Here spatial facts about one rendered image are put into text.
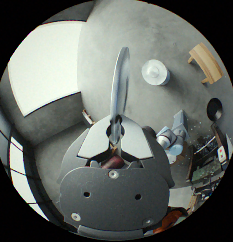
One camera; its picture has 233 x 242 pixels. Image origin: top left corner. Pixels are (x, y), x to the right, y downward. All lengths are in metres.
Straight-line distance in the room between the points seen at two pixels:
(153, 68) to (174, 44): 0.62
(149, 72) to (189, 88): 0.58
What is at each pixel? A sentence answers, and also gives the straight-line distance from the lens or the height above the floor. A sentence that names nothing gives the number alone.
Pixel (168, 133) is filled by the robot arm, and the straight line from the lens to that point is 0.58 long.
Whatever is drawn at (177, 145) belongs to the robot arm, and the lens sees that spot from 0.60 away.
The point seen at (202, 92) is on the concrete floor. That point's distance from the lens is 1.18.
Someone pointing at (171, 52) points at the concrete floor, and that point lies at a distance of 1.22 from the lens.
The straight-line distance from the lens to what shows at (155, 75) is 0.85.
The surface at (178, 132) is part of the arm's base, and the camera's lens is 0.74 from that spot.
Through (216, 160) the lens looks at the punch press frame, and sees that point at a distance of 1.05.
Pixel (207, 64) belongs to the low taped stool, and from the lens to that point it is 0.90.
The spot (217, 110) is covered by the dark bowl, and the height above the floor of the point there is 0.00.
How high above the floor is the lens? 1.12
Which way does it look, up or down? 34 degrees down
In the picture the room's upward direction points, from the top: 118 degrees counter-clockwise
